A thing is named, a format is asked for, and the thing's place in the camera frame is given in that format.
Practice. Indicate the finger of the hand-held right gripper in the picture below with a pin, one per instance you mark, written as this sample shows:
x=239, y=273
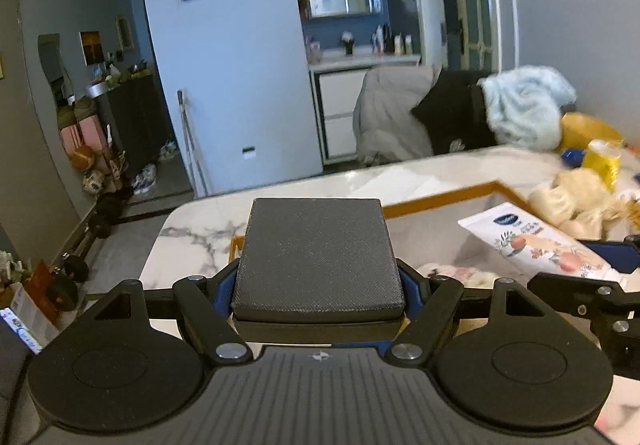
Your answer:
x=565, y=292
x=625, y=257

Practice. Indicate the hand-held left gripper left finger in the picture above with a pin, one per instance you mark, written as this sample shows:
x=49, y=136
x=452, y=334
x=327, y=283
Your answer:
x=222, y=287

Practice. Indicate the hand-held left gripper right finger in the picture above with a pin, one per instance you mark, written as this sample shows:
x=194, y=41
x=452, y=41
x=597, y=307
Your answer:
x=412, y=287

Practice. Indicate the floral lotion tube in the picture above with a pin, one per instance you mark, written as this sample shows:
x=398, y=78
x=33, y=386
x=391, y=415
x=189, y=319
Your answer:
x=530, y=237

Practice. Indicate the orange cardboard box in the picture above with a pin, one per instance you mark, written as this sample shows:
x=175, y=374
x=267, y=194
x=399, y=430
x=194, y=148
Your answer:
x=440, y=199

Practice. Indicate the dark grey box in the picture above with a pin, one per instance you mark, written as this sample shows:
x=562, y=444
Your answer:
x=315, y=260

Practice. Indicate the pile of potato strips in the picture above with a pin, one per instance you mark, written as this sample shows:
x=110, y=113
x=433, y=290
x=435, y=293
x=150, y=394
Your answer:
x=627, y=207

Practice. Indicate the yellow mug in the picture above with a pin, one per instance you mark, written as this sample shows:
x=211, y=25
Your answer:
x=602, y=165

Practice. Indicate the white purple sneakers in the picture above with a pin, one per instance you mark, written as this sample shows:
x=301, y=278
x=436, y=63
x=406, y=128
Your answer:
x=144, y=180

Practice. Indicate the black dumbbell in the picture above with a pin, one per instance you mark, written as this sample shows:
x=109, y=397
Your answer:
x=70, y=282
x=110, y=215

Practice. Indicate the yellow bowl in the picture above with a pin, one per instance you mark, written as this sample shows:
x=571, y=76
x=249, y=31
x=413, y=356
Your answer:
x=590, y=127

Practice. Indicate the grey walking cane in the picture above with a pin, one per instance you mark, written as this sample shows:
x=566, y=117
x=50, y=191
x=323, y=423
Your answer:
x=192, y=145

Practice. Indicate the white green sneakers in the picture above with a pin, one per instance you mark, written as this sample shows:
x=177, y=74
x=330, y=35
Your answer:
x=170, y=150

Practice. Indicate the soccer ball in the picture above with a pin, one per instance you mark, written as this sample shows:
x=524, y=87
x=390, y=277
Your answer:
x=95, y=181

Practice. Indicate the grey padded jacket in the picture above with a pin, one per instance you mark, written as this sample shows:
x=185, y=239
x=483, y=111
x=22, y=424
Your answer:
x=385, y=115

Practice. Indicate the black garment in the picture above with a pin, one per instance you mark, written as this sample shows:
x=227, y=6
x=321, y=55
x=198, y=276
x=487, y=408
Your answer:
x=455, y=115

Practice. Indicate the light blue fleece blanket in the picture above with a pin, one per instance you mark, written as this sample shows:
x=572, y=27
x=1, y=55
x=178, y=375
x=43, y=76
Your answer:
x=525, y=110

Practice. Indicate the black cabinet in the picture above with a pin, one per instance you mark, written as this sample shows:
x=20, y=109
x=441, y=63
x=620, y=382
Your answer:
x=135, y=120

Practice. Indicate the basketball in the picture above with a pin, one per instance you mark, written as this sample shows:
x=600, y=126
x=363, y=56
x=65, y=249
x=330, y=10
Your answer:
x=82, y=157

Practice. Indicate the white vanity cabinet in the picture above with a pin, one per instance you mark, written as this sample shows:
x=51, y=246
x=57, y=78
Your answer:
x=340, y=110

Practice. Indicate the white printed cardboard box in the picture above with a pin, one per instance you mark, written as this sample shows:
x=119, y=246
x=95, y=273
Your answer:
x=25, y=320

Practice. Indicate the pink suitcase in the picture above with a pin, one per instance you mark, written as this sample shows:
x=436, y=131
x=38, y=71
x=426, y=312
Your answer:
x=82, y=137

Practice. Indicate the silver pot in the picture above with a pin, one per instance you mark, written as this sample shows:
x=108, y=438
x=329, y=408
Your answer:
x=96, y=87

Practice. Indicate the row of toiletry bottles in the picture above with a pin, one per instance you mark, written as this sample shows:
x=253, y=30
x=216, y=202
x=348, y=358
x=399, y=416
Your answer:
x=395, y=42

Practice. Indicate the black cup with flower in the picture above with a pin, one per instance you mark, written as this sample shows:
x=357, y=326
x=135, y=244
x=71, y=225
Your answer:
x=348, y=45

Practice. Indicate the dark orange framed picture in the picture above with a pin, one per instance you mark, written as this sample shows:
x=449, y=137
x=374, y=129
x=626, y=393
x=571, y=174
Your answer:
x=91, y=48

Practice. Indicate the small framed picture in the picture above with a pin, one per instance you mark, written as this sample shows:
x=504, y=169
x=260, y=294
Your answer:
x=125, y=32

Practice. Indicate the glass panel door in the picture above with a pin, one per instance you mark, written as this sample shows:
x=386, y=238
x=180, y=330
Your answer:
x=480, y=0

